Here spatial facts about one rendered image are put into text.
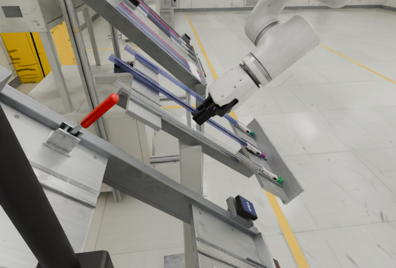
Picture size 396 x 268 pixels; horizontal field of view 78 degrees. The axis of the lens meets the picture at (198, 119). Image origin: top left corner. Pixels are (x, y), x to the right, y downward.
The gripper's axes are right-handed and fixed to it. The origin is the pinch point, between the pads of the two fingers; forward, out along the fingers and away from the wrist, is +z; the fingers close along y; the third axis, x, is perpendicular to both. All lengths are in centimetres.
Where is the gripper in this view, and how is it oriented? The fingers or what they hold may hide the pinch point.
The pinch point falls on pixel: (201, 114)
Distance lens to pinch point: 62.2
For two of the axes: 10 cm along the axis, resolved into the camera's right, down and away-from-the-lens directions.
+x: 6.3, 5.9, 5.0
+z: -7.6, 6.1, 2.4
